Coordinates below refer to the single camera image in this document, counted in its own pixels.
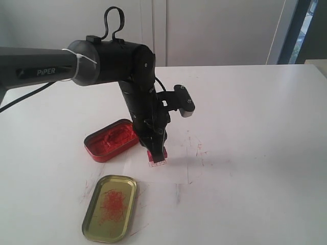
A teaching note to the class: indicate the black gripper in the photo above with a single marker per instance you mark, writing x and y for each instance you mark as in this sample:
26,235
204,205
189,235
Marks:
150,126

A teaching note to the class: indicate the red rubber stamp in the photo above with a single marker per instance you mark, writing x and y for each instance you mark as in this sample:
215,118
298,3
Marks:
157,160

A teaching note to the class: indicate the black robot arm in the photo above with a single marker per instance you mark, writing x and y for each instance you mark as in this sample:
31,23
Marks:
130,64

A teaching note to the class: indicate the red ink pad tin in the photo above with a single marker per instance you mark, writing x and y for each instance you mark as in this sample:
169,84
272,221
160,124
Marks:
111,140

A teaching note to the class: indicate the white paper sheet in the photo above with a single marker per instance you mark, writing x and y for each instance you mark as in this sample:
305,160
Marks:
174,170

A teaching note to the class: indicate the gold tin lid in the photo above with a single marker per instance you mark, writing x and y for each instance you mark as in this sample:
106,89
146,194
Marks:
109,211

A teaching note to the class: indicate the white cabinet doors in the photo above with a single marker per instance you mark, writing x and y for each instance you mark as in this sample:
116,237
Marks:
180,33

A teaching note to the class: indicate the white zip tie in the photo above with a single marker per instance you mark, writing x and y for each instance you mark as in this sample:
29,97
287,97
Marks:
78,57

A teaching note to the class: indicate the beige side table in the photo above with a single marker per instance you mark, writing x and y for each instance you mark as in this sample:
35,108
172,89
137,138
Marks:
320,64

